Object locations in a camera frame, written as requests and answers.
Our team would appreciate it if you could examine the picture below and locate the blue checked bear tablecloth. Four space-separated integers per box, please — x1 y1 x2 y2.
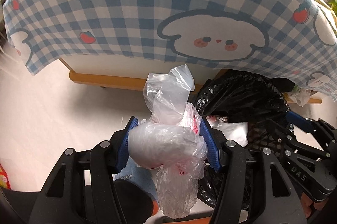
3 0 336 98

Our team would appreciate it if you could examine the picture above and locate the black bin with liner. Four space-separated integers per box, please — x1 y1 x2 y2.
193 69 296 212

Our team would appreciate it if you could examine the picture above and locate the clear plastic bag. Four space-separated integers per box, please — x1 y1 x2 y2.
128 65 208 219

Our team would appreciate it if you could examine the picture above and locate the person right hand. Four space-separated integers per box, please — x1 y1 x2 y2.
300 192 329 221

